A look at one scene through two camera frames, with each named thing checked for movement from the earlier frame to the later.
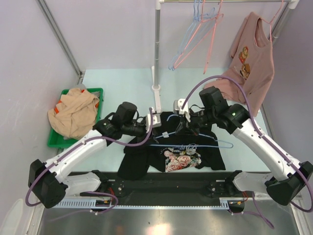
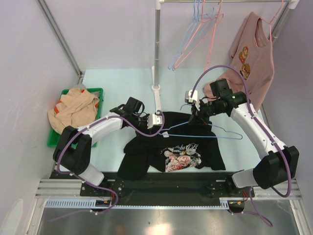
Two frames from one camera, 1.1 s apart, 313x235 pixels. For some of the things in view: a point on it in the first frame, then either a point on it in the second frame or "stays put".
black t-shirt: [166, 149] stays put
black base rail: [194, 186] stays put
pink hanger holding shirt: [272, 20] stays put
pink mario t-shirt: [252, 51] stays put
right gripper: [185, 126] → [196, 115]
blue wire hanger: [170, 133] → [159, 132]
